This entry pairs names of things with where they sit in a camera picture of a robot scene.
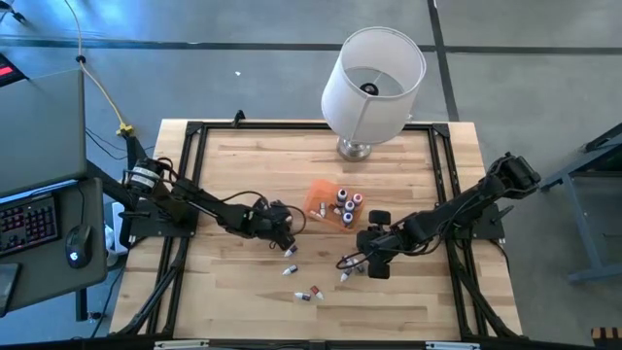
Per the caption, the grey computer monitor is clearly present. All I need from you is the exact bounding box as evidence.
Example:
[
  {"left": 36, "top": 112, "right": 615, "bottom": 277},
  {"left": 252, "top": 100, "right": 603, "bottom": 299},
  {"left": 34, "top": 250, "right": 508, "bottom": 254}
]
[{"left": 0, "top": 67, "right": 88, "bottom": 199}]

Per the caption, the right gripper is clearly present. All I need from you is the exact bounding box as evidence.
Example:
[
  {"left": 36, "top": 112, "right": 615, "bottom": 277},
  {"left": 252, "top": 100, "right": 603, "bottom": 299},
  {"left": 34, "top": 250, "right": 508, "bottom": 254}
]
[{"left": 345, "top": 226, "right": 396, "bottom": 280}]

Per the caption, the grey desk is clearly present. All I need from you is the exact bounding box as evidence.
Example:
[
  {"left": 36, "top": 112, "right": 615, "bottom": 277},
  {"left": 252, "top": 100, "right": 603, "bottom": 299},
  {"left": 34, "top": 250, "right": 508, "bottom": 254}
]
[{"left": 0, "top": 175, "right": 109, "bottom": 315}]

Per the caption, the white shade silver base lamp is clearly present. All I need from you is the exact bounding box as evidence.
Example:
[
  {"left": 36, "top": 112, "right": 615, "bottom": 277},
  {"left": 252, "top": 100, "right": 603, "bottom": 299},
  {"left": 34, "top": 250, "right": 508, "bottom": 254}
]
[{"left": 320, "top": 26, "right": 428, "bottom": 163}]

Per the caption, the black backlit keyboard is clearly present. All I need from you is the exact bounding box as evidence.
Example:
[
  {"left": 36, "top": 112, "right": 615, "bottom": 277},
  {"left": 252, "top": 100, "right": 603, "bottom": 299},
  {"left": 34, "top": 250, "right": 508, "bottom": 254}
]
[{"left": 0, "top": 192, "right": 60, "bottom": 258}]

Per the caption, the black computer mouse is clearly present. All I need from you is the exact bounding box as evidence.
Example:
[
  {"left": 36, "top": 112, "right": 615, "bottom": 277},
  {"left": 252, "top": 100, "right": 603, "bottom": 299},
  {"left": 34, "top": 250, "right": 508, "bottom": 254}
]
[{"left": 64, "top": 223, "right": 94, "bottom": 270}]

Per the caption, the black stand foot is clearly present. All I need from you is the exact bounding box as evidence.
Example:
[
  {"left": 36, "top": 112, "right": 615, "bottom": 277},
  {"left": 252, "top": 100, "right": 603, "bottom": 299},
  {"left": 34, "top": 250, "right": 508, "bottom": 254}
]
[{"left": 0, "top": 2, "right": 26, "bottom": 24}]

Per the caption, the black aluminium table frame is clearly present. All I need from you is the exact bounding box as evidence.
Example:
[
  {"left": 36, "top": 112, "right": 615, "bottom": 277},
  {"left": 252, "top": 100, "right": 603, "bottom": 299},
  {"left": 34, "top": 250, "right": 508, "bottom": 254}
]
[{"left": 112, "top": 119, "right": 525, "bottom": 341}]

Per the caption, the white label strip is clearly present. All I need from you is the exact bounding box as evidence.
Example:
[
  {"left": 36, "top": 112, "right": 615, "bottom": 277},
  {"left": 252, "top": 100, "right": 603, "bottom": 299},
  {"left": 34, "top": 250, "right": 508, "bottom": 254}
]
[
  {"left": 425, "top": 340, "right": 482, "bottom": 350},
  {"left": 153, "top": 339, "right": 211, "bottom": 350}
]

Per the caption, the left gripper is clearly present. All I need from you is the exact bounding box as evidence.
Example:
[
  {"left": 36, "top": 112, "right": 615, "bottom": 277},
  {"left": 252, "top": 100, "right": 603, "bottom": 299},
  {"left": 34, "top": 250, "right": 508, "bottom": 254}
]
[{"left": 245, "top": 203, "right": 297, "bottom": 252}]

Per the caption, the orange plastic bin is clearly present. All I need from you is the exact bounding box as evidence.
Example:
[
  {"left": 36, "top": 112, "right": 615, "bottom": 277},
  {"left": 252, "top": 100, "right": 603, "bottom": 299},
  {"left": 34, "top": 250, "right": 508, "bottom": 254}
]
[{"left": 303, "top": 178, "right": 365, "bottom": 233}]

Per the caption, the black phone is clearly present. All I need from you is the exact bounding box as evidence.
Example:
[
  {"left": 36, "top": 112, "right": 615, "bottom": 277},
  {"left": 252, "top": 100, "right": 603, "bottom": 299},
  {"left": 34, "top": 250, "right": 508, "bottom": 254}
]
[{"left": 0, "top": 262, "right": 22, "bottom": 318}]

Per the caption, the blue-grey steel stand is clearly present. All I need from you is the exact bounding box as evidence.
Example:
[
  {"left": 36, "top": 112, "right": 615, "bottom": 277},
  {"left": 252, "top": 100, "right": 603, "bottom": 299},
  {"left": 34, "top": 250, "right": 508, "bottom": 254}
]
[{"left": 538, "top": 121, "right": 622, "bottom": 286}]

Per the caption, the yellow extension cable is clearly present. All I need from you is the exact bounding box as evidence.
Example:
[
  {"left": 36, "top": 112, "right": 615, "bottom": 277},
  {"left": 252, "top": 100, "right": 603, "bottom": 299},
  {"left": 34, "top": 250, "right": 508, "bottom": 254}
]
[{"left": 62, "top": 0, "right": 135, "bottom": 138}]

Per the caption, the orange black striped block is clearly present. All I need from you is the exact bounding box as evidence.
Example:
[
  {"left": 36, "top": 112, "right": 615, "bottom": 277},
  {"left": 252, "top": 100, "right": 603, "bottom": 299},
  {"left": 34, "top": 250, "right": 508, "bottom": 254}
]
[{"left": 590, "top": 327, "right": 622, "bottom": 347}]

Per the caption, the black desk strut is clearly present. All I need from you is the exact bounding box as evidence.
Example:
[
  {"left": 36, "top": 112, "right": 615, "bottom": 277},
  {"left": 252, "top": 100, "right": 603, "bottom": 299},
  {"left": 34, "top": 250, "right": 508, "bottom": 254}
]
[{"left": 123, "top": 134, "right": 147, "bottom": 169}]

